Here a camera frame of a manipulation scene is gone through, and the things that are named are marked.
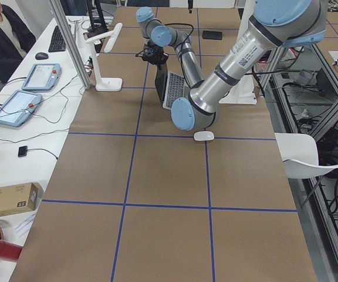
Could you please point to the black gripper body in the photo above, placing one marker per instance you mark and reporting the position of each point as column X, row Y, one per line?
column 157, row 59

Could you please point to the grey laptop computer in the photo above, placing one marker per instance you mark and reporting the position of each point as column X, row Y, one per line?
column 170, row 86

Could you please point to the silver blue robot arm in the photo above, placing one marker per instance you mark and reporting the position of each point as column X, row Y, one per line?
column 271, row 25

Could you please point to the white desk lamp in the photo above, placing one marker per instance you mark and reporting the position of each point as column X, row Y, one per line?
column 104, row 84

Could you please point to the black computer mouse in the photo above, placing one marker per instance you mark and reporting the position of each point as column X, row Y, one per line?
column 41, row 56

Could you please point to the cardboard lamp box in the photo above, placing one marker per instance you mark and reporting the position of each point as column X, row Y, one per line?
column 19, row 198

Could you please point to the black computer keyboard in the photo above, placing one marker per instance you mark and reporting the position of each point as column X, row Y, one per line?
column 57, row 42

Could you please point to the upper blue teach pendant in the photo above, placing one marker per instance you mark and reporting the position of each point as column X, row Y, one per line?
column 42, row 77

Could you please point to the blue teach pendant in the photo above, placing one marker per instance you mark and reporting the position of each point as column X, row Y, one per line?
column 42, row 77
column 19, row 108

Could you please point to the lower blue teach pendant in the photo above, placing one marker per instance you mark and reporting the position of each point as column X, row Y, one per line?
column 19, row 108

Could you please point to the person in dark jacket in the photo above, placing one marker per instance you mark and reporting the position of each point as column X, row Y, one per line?
column 16, row 40

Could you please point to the small black square device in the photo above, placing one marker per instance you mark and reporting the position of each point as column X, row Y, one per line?
column 22, row 151

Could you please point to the white plastic chair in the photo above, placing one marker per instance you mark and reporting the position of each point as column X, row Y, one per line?
column 300, row 156

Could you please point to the red cylinder bottle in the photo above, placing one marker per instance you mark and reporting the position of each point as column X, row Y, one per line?
column 9, row 252

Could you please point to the white wireless mouse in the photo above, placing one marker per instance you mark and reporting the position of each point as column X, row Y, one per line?
column 203, row 136

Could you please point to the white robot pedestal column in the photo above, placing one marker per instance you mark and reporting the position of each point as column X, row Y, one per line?
column 243, row 92

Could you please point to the aluminium frame post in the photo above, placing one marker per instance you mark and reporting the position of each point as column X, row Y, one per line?
column 64, row 28

